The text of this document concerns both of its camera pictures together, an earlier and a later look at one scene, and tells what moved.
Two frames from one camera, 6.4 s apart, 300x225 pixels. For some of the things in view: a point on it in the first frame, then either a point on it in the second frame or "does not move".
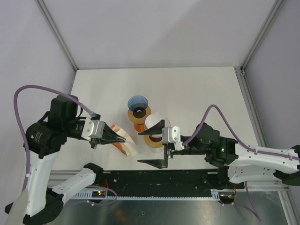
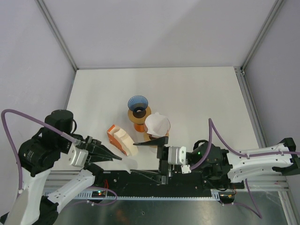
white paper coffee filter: (152, 120) does not move
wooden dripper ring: (138, 121) does not move
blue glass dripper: (138, 104) does not move
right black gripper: (168, 153) to (166, 169)
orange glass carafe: (140, 128) does not move
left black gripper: (108, 136) to (98, 152)
